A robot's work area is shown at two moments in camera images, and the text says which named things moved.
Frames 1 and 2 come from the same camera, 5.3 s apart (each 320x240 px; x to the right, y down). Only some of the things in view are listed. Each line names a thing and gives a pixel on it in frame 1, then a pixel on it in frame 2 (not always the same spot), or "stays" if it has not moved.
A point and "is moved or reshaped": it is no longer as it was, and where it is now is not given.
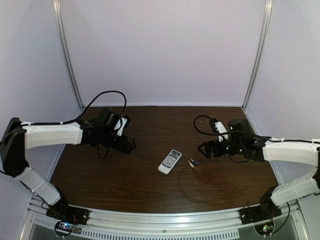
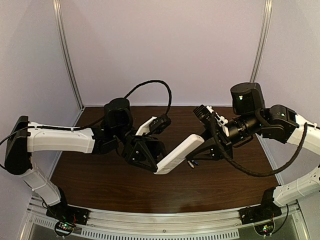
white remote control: (170, 162) is moved or reshaped
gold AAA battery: (189, 163) stays
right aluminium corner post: (266, 28) stays
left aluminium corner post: (58, 16) stays
